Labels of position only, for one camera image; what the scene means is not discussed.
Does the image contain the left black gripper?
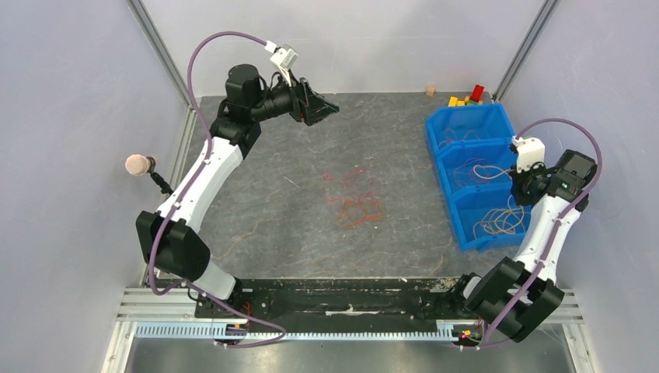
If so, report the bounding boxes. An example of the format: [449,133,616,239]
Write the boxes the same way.
[250,68,339,127]

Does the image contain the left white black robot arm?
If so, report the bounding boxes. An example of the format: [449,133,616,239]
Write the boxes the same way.
[136,64,340,318]

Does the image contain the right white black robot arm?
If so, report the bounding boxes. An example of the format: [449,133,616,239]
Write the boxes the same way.
[448,150,598,342]

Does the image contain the blue plastic bin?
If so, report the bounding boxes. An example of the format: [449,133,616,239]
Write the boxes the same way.
[425,103,531,251]

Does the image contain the red toy block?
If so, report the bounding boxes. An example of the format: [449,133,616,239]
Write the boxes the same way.
[469,85,484,103]

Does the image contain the yellow toy block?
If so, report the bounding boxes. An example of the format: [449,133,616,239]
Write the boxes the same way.
[447,96,465,107]

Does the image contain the pink microphone on stand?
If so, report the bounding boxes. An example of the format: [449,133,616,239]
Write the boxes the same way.
[124,155,203,223]

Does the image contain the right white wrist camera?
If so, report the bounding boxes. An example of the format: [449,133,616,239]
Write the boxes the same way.
[511,137,546,173]

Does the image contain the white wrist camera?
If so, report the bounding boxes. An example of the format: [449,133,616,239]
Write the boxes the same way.
[264,40,298,87]
[511,137,546,173]

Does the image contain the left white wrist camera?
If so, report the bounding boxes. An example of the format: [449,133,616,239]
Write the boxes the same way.
[264,40,298,87]

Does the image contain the right aluminium corner post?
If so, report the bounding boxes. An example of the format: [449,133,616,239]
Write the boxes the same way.
[491,0,560,102]

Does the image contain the aluminium corner post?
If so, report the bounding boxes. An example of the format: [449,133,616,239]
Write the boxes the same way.
[126,0,192,108]
[491,0,560,102]

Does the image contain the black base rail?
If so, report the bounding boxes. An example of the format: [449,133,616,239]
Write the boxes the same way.
[143,277,501,336]

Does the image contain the left aluminium corner post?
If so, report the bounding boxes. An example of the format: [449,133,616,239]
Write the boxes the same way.
[126,0,192,108]

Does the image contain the white toothed cable duct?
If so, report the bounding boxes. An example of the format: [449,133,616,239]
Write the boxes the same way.
[135,322,459,342]

